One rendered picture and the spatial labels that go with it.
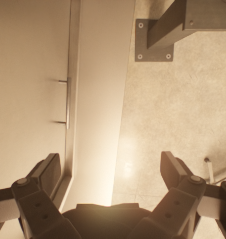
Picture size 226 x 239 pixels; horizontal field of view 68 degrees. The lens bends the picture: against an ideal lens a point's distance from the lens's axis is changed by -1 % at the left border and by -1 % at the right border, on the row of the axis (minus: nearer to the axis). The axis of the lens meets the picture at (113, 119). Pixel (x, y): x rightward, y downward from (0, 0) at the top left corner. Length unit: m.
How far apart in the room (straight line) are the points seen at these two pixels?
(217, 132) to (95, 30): 1.41
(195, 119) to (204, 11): 1.16
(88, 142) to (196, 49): 1.17
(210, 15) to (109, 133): 0.47
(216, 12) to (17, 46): 0.48
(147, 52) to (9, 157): 1.26
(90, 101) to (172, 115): 1.02
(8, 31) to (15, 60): 0.04
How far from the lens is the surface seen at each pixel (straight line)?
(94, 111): 0.62
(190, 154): 1.72
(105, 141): 0.65
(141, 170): 1.67
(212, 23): 0.56
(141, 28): 1.44
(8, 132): 0.30
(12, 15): 0.31
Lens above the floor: 1.40
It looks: 75 degrees down
